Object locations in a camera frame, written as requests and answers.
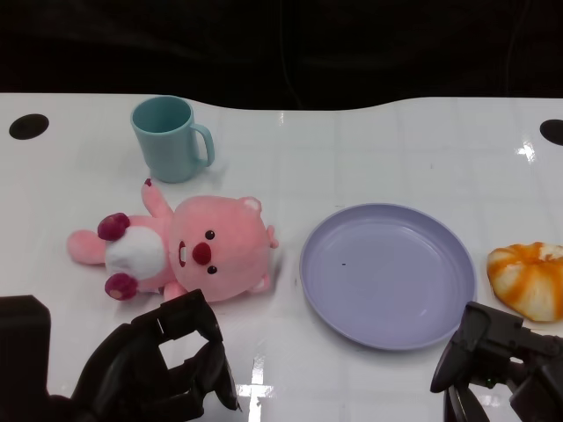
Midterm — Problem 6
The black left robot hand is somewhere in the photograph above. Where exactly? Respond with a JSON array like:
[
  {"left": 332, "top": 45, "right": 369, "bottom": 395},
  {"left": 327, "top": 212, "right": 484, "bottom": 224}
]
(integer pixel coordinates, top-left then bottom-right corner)
[{"left": 0, "top": 288, "right": 242, "bottom": 422}]

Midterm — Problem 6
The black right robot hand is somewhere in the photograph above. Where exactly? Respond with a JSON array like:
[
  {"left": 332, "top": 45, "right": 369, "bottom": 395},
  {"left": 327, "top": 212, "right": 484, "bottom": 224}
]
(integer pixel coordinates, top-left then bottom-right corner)
[{"left": 429, "top": 301, "right": 563, "bottom": 422}]

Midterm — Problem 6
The pink plush beaver doll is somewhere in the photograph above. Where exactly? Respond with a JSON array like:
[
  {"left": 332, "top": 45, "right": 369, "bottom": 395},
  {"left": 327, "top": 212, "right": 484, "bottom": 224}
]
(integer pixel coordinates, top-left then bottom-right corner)
[{"left": 66, "top": 178, "right": 281, "bottom": 303}]

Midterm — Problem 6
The lavender plastic plate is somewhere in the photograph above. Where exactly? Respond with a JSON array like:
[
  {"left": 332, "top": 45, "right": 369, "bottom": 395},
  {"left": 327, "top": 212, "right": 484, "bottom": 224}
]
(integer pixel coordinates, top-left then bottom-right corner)
[{"left": 299, "top": 202, "right": 478, "bottom": 352}]

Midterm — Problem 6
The orange white bread bun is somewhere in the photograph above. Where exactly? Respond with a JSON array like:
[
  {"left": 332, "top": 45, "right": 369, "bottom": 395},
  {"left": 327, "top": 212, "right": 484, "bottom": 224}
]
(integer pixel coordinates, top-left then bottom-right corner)
[{"left": 486, "top": 241, "right": 563, "bottom": 325}]

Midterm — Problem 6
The teal plastic mug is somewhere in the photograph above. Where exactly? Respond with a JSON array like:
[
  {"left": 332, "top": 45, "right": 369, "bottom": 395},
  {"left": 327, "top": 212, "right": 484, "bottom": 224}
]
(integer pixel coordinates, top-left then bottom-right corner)
[{"left": 130, "top": 95, "right": 216, "bottom": 184}]

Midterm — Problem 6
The black table grommet hole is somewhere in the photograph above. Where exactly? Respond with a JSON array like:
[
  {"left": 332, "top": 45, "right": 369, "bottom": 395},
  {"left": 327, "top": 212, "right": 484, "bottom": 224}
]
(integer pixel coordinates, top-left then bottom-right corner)
[
  {"left": 9, "top": 113, "right": 49, "bottom": 142},
  {"left": 538, "top": 118, "right": 563, "bottom": 147}
]

